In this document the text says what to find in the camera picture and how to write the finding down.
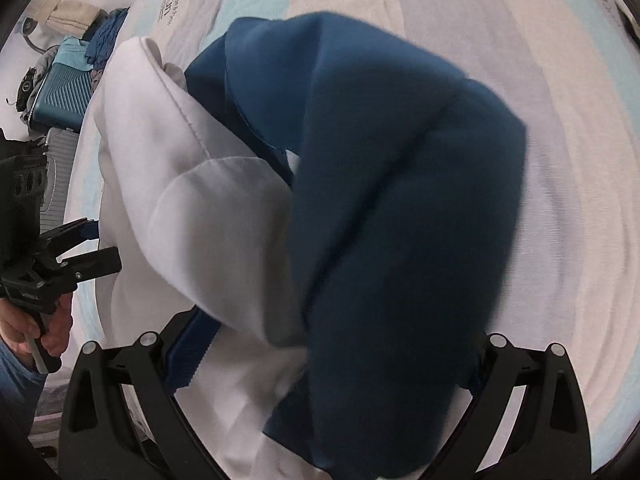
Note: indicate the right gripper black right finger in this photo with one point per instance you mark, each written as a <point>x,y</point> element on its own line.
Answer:
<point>466,448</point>

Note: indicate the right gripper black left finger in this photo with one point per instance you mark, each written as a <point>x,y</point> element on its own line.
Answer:
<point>158,365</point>

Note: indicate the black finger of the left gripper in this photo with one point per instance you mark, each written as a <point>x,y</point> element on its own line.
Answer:
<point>92,265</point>
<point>60,240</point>

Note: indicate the blue and white hooded jacket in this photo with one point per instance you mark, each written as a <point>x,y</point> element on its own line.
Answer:
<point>319,182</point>

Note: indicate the blue denim left forearm sleeve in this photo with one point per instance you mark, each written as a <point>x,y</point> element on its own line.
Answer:
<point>21,388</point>

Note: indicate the person's left hand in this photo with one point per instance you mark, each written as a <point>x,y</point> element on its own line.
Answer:
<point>17,326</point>

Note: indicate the black bag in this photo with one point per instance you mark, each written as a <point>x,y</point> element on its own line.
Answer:
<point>23,182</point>

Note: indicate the grey hard-shell suitcase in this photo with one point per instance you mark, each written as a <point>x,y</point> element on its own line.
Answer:
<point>61,151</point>

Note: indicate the teal hard-shell suitcase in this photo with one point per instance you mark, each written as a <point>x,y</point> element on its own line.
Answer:
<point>63,86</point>

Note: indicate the blue crumpled cloth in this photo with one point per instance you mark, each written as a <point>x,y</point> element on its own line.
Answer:
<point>102,43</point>

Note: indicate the striped pastel bed sheet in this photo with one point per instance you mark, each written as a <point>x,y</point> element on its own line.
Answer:
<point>566,70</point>

